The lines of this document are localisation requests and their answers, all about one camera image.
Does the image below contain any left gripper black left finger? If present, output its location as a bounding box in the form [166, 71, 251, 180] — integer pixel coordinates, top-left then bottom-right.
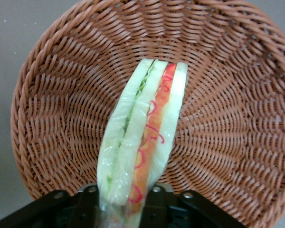
[0, 184, 103, 228]

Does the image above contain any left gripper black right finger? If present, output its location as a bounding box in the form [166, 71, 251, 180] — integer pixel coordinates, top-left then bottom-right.
[142, 185, 249, 228]

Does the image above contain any triangle sandwich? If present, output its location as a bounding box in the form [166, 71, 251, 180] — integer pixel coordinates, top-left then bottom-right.
[96, 57, 189, 228]

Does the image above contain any brown wicker basket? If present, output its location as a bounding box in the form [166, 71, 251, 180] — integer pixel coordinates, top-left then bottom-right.
[10, 0, 285, 228]

